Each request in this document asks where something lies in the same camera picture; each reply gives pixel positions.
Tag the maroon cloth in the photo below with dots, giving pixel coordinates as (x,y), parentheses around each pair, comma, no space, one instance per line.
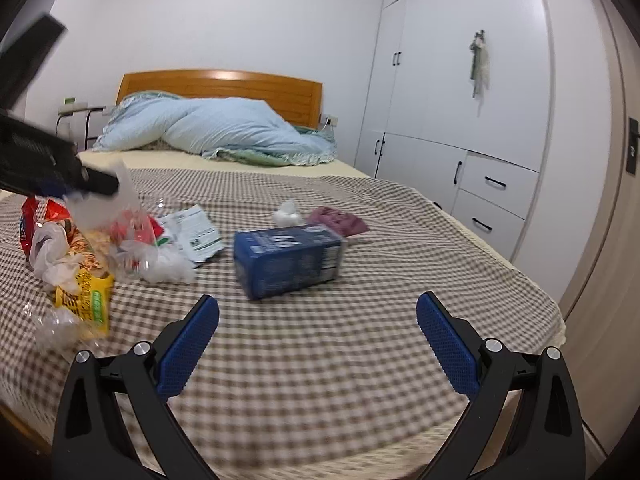
(340,222)

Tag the black metal side table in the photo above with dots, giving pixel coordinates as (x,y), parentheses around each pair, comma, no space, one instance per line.
(81,123)

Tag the clear red plastic wrapper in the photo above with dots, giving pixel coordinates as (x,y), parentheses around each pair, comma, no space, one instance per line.
(110,215)

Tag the white green paper wrapper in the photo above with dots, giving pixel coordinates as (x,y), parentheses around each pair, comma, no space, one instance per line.
(192,232)

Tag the crumpled clear plastic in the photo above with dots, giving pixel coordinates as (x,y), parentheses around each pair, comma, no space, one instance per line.
(58,329)

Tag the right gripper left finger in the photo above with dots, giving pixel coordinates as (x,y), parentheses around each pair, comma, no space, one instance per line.
(91,440)

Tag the light blue duvet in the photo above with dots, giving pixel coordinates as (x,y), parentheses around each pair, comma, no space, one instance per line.
(237,129)

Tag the white wardrobe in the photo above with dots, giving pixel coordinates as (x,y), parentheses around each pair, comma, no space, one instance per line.
(526,175)

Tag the crumpled white tissue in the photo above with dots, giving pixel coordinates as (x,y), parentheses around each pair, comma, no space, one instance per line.
(287,215)

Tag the white plastic bag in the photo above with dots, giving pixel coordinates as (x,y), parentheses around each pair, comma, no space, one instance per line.
(50,260)

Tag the yellow bed sheet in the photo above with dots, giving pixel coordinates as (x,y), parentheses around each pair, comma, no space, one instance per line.
(335,381)

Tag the hanging cloth on wardrobe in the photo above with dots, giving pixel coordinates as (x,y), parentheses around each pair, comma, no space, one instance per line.
(480,69)

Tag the blue milk carton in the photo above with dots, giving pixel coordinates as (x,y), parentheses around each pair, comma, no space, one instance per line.
(275,261)

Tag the yellow noodle snack bag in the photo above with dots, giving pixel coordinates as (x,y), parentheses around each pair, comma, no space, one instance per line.
(95,283)

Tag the black door handle plate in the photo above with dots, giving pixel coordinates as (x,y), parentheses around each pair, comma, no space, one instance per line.
(632,153)

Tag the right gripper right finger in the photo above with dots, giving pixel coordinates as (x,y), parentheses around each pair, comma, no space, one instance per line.
(544,440)

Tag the wooden headboard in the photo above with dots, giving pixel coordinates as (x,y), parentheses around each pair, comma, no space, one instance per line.
(298,101)

